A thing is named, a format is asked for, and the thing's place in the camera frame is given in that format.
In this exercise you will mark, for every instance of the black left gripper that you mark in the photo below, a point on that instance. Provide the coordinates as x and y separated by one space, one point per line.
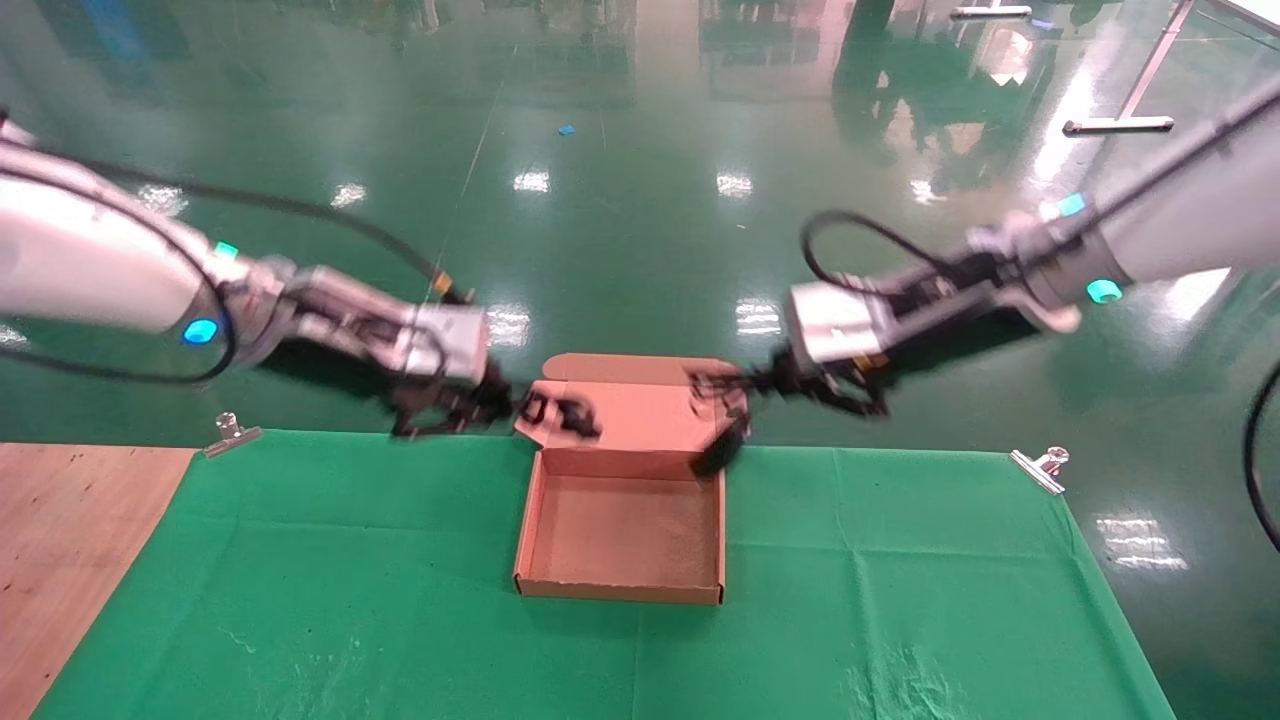
445 392

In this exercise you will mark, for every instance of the metal binder clip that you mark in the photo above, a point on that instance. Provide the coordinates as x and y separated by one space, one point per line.
1040 468
232 435

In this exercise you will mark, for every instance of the green table cloth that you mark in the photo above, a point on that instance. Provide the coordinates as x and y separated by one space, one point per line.
300 600

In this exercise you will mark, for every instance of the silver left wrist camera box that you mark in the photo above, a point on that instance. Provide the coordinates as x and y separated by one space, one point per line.
450 340

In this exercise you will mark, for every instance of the white metal floor bar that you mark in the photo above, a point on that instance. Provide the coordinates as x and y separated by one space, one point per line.
990 12

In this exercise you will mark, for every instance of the white metal table leg stand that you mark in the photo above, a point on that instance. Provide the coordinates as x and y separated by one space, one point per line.
1120 125

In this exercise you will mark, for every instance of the white table top corner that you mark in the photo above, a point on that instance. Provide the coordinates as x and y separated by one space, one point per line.
1255 12

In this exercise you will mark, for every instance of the open brown cardboard box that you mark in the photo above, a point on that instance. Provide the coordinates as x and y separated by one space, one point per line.
620 540

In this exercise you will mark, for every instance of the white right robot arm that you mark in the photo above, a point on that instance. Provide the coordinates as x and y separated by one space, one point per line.
1180 230

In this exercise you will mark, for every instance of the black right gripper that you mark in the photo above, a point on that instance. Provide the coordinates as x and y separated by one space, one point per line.
940 310

